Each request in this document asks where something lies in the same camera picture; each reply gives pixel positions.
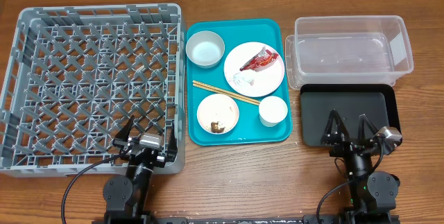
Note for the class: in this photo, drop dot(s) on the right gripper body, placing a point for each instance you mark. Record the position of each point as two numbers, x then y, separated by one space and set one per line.
349 146

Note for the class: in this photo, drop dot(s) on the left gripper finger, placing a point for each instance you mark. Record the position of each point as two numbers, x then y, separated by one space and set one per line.
123 134
172 147

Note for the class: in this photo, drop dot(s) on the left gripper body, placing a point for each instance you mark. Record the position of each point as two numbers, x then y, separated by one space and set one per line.
160 161

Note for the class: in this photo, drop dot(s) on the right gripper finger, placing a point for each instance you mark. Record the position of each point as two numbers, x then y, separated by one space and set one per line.
335 131
365 123

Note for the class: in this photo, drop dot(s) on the brown food scrap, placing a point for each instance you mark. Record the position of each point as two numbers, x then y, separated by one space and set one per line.
217 127

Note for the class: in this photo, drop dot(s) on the pink bowl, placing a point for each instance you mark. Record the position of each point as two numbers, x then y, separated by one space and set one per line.
217 107

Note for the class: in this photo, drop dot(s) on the white cup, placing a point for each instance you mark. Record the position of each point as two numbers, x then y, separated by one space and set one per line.
272 111

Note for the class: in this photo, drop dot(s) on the red snack wrapper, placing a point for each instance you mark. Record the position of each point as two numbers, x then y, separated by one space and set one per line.
260 60

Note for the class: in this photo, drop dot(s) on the white tissue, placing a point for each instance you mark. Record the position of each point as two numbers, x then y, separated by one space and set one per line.
245 78

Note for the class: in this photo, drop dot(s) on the grey bowl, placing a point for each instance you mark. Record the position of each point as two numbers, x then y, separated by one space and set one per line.
205 49

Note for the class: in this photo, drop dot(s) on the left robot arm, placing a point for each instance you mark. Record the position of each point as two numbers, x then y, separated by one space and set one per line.
125 195

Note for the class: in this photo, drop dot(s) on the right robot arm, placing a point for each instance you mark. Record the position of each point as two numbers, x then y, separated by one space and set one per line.
372 192

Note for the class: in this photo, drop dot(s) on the black waste tray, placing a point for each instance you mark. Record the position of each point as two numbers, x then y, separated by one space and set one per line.
376 101

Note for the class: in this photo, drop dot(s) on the grey dishwasher rack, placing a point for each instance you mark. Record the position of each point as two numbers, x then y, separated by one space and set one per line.
77 74

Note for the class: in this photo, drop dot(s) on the upper wooden chopstick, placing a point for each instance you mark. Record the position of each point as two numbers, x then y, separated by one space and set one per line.
225 89

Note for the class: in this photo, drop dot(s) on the clear plastic bin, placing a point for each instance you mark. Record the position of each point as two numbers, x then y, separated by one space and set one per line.
365 49

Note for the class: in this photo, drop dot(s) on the teal serving tray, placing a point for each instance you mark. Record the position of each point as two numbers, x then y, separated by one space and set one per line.
249 129

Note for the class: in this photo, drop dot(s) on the large white plate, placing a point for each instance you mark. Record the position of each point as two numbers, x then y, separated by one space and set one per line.
268 79

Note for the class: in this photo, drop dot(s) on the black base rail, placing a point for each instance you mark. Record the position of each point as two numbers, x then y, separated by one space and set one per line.
306 219

